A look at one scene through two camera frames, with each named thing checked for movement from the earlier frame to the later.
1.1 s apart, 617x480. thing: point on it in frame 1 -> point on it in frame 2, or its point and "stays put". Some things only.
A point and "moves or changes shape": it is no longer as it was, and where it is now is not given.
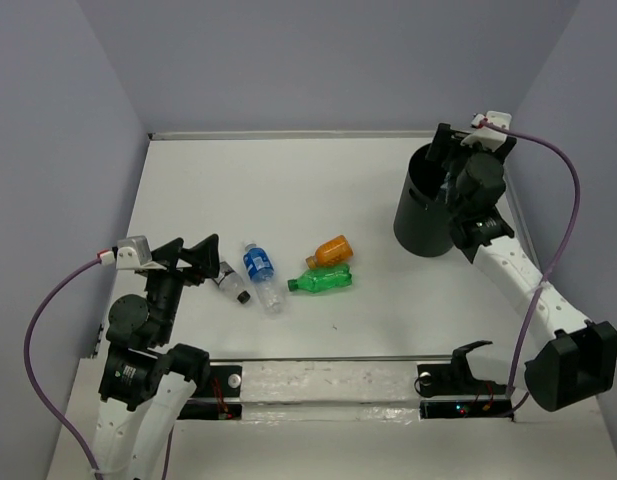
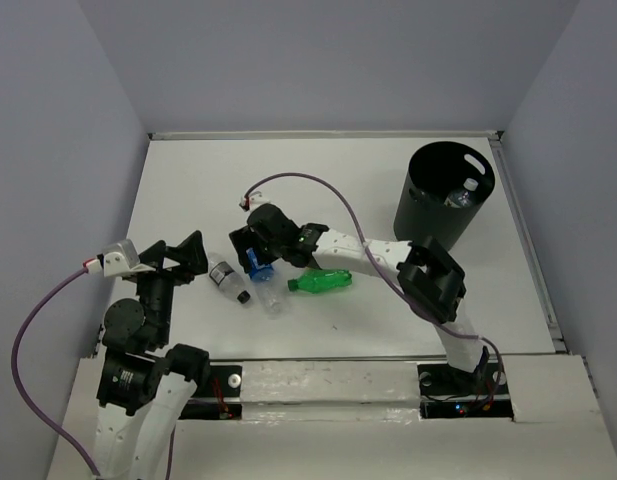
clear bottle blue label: x=259 y=267 stays put
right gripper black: x=452 y=144 -> x=244 y=238
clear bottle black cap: x=231 y=283 stays put
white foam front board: x=328 y=391 stays put
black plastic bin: x=422 y=222 stays put
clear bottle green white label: x=442 y=195 moves or changes shape
